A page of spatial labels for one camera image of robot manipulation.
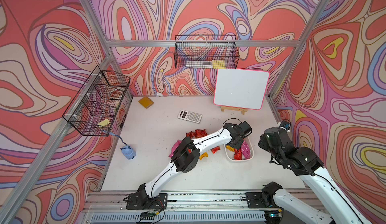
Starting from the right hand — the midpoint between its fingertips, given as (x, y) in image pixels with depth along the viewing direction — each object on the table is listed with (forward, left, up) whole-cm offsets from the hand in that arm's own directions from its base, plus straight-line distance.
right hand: (265, 142), depth 70 cm
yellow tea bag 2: (+5, +13, -15) cm, 21 cm away
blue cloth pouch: (+4, +71, -15) cm, 73 cm away
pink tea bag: (+5, +4, -19) cm, 20 cm away
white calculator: (+33, +37, -20) cm, 53 cm away
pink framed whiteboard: (+42, +1, -3) cm, 42 cm away
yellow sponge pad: (+48, +71, -18) cm, 87 cm away
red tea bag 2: (+16, +36, -17) cm, 43 cm away
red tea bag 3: (+7, +22, -20) cm, 30 cm away
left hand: (+9, +9, -18) cm, 22 cm away
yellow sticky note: (+11, +78, +6) cm, 79 cm away
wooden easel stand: (+34, -1, -16) cm, 38 cm away
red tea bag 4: (+3, +9, -19) cm, 21 cm away
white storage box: (+3, +13, -19) cm, 23 cm away
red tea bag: (+17, +31, -18) cm, 40 cm away
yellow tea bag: (+3, +28, -18) cm, 34 cm away
